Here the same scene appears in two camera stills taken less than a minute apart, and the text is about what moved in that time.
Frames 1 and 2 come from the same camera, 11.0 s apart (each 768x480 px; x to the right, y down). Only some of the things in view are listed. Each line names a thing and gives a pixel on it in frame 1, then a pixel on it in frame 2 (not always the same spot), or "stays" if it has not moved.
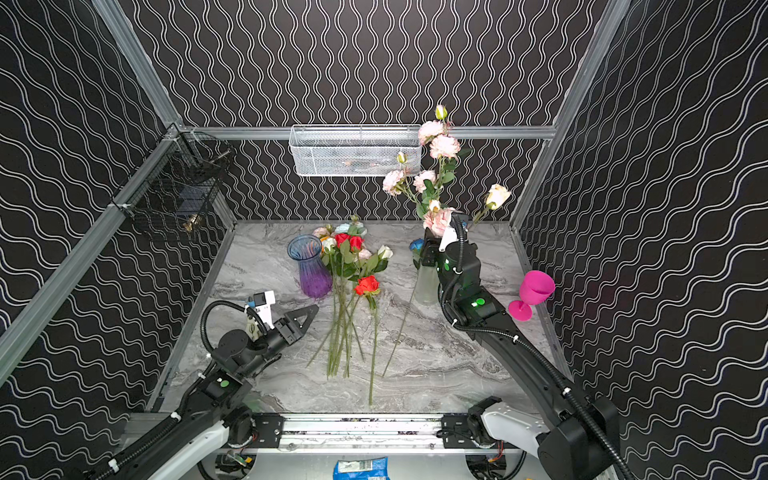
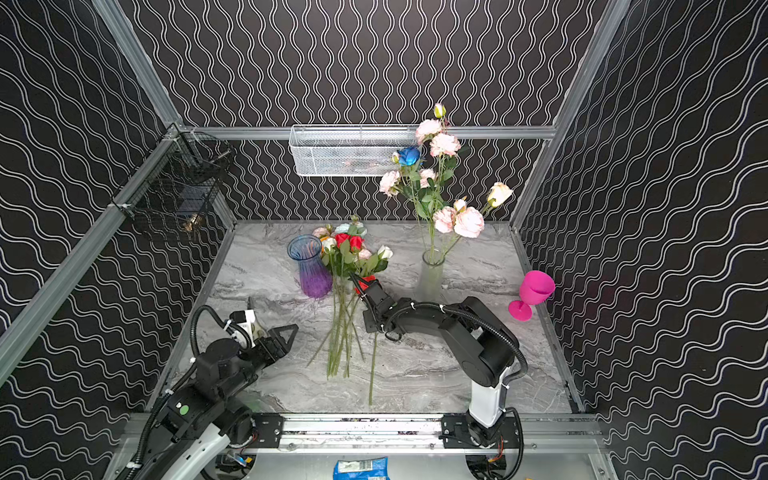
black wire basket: x=179 y=187 stays
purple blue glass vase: x=314 y=279 stays
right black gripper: x=432 y=247 → x=375 y=299
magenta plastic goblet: x=536 y=287 stays
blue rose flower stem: x=416 y=245 → x=409 y=157
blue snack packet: x=370 y=469 stays
